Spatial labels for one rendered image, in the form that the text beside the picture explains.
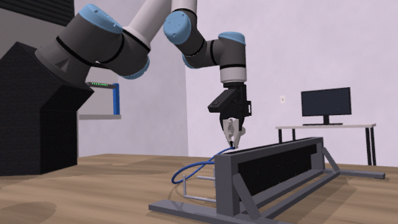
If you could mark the blue network cable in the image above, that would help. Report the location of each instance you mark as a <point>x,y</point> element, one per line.
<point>195,164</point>

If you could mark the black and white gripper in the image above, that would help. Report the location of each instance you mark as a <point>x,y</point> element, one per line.
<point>235,109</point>

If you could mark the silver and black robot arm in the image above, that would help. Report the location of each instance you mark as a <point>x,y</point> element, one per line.
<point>91,37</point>

